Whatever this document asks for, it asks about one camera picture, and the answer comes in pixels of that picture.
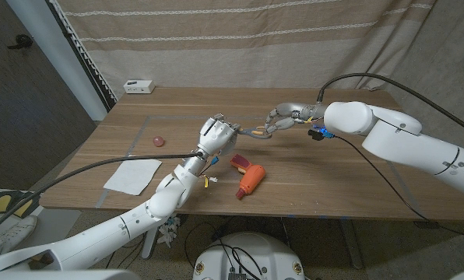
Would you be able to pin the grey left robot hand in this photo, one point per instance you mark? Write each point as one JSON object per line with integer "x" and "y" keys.
{"x": 216, "y": 136}

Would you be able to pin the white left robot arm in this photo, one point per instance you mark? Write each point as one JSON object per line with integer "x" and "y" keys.
{"x": 138, "y": 225}

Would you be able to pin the white blue floral object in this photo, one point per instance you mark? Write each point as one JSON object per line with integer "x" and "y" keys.
{"x": 169, "y": 231}

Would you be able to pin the pink ball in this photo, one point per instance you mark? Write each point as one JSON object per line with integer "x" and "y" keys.
{"x": 159, "y": 141}

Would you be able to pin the orange toy drill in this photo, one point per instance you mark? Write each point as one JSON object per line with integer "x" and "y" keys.
{"x": 251, "y": 179}

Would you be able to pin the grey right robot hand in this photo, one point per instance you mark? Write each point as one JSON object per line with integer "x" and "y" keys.
{"x": 288, "y": 114}

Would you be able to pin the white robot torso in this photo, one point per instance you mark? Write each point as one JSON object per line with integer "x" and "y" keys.
{"x": 251, "y": 253}

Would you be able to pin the beige striped backdrop curtain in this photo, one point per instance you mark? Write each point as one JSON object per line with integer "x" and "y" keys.
{"x": 216, "y": 58}

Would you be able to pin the white power strip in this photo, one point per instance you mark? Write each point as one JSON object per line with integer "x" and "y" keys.
{"x": 138, "y": 86}

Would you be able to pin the white shoe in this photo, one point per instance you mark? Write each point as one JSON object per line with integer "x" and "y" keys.
{"x": 12, "y": 235}

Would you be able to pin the black white triangle-pattern trim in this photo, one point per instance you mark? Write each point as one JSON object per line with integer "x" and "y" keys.
{"x": 83, "y": 58}

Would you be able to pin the white tissue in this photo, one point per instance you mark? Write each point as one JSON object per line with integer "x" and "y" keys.
{"x": 132, "y": 177}

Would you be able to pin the yellow black foot pedal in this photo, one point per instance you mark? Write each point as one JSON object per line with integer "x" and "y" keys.
{"x": 23, "y": 208}
{"x": 0, "y": 203}

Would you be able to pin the orange grey scissors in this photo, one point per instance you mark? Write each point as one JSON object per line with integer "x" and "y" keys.
{"x": 251, "y": 132}

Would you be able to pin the grey metal table leg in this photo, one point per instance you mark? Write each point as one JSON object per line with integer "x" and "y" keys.
{"x": 149, "y": 243}
{"x": 350, "y": 241}

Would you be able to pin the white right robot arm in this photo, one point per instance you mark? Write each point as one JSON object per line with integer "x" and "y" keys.
{"x": 411, "y": 144}

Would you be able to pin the white robot chest rim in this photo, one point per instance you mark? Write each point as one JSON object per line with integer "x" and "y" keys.
{"x": 80, "y": 275}

